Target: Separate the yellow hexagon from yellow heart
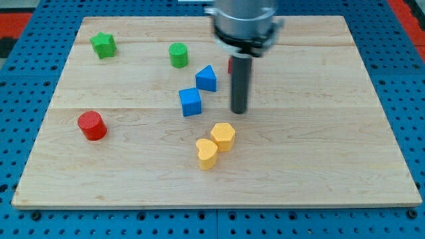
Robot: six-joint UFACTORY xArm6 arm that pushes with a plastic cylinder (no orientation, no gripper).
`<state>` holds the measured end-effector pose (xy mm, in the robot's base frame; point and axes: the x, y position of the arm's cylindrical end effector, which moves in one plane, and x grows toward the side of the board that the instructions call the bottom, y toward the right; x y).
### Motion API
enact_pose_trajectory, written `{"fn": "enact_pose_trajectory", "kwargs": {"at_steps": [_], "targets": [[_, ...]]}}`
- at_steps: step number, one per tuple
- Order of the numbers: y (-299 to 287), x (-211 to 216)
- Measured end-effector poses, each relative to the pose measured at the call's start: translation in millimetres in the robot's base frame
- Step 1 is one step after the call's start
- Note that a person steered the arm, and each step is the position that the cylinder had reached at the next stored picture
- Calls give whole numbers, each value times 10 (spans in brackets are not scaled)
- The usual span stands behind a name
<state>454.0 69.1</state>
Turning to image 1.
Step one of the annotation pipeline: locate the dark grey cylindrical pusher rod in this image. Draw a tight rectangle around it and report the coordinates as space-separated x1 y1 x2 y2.
230 56 252 114

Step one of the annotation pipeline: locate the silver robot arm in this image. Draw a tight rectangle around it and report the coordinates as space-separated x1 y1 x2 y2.
205 0 284 114

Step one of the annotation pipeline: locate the yellow hexagon block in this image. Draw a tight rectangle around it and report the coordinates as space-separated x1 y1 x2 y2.
211 123 236 152

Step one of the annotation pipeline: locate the yellow heart block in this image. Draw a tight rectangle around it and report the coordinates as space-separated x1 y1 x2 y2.
196 139 218 171

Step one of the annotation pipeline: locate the red block behind rod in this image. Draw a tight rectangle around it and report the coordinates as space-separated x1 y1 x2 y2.
227 57 232 74

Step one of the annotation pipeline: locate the blue triangle block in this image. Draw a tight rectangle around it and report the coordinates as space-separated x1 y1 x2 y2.
195 65 217 92

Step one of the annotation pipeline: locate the blue cube block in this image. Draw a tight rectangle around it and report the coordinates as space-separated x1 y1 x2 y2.
179 88 202 117

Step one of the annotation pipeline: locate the green cylinder block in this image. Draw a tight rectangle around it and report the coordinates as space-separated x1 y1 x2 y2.
169 42 189 68

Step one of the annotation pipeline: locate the light wooden board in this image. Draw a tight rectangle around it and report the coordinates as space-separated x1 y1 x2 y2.
12 16 422 210

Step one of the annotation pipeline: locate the green star block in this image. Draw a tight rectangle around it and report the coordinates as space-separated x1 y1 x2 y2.
90 32 117 59

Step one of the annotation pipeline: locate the red cylinder block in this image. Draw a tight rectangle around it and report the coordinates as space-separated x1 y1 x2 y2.
77 111 108 141

